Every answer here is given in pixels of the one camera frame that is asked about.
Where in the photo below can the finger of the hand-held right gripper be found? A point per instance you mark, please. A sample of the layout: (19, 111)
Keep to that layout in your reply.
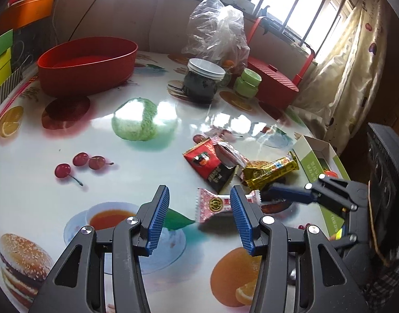
(287, 193)
(347, 240)

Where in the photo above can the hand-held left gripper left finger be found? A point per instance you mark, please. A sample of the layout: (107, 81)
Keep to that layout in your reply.
(157, 221)

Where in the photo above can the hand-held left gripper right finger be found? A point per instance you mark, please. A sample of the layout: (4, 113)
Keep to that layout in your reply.
(243, 221)

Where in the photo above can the long gold snack packet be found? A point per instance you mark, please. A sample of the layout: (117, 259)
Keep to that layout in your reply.
(267, 172)

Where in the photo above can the white and red snack packet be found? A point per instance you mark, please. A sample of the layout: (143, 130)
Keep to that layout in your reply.
(212, 206)

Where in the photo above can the shallow green cardboard box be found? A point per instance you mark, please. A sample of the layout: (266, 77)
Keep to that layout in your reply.
(311, 163)

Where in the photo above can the person's right forearm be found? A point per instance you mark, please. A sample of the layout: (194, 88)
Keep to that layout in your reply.
(385, 288)

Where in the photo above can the clear red snack packet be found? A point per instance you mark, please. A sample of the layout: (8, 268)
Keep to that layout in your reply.
(231, 153)

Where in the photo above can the red and black snack packet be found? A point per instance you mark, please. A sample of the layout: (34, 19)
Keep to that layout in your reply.
(204, 163)

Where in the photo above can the food print tablecloth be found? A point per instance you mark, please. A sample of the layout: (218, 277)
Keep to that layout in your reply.
(88, 143)

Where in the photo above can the cream patterned curtain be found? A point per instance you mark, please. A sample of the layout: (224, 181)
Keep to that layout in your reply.
(349, 71)

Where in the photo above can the green cream jar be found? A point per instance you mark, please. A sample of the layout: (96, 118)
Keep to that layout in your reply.
(249, 84)

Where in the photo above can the round patterned coaster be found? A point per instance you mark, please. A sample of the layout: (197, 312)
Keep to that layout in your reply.
(175, 88)

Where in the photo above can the clear jar with white lid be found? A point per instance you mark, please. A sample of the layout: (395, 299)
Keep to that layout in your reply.
(202, 84)

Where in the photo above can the red oval bowl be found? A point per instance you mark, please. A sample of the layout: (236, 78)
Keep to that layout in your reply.
(88, 68)

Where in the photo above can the clear plastic bag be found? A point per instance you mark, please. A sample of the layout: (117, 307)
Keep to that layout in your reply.
(215, 29)

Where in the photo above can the window with metal bars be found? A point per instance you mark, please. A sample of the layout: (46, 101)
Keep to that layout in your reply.
(284, 0)

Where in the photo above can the yellow green cardboard box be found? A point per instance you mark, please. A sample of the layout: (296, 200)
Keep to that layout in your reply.
(0, 62)

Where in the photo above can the orange box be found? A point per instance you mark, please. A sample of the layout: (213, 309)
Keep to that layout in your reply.
(30, 11)

